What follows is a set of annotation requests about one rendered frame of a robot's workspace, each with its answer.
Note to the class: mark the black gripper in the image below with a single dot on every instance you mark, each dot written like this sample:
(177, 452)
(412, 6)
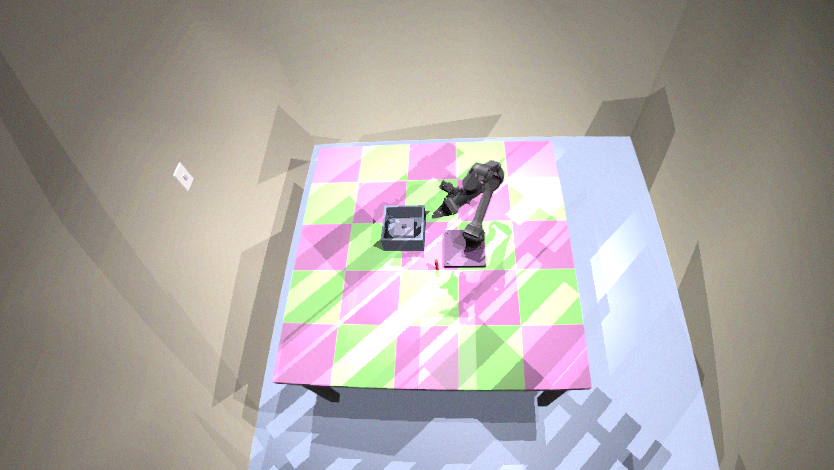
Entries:
(450, 206)

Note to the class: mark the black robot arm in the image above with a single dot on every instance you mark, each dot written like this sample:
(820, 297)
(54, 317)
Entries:
(492, 176)

